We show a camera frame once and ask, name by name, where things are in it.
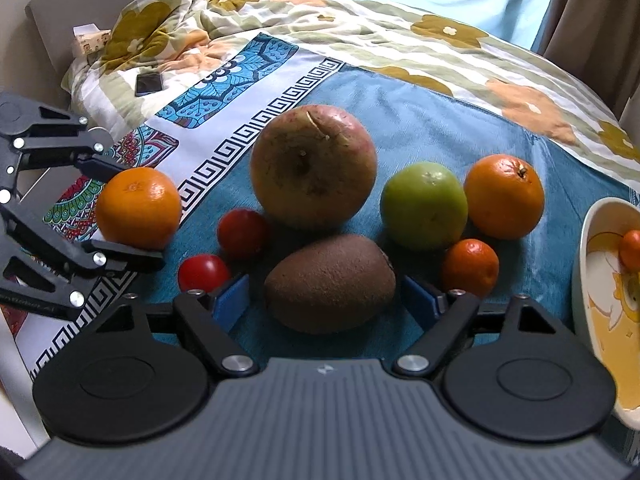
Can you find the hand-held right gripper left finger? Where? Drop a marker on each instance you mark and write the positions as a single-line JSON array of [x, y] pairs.
[[231, 300]]

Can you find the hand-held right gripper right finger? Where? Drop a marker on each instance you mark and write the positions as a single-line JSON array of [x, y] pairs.
[[417, 302]]

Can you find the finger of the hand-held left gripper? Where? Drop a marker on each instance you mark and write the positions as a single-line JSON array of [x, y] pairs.
[[65, 260], [60, 135]]

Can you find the red cherry tomato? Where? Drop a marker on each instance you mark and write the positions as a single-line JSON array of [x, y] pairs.
[[204, 272], [243, 233]]

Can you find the small tangerine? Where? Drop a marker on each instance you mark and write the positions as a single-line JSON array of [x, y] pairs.
[[470, 267], [631, 251]]

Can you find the brown kiwi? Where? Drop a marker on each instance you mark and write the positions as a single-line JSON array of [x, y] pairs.
[[330, 290]]

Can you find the large orange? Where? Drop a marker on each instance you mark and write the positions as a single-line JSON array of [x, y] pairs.
[[504, 197], [138, 207]]

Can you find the green apple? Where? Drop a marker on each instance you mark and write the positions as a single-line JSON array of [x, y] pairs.
[[424, 206]]

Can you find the large reddish apple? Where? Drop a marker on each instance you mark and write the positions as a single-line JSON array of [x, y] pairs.
[[313, 167]]

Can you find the cream bowl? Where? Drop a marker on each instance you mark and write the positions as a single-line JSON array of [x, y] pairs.
[[607, 320]]

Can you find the white patterned box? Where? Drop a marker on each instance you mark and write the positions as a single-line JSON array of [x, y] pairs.
[[90, 41]]

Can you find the black smartphone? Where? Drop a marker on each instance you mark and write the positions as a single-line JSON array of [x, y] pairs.
[[148, 84]]

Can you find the grey headboard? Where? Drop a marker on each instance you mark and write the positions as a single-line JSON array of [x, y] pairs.
[[60, 10]]

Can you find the blue patterned cloth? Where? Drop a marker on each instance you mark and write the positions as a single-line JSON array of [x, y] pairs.
[[425, 110]]

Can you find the floral striped quilt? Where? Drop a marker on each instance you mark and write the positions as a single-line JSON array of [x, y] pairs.
[[400, 30]]

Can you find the brown curtain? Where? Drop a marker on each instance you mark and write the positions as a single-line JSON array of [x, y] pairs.
[[590, 20]]

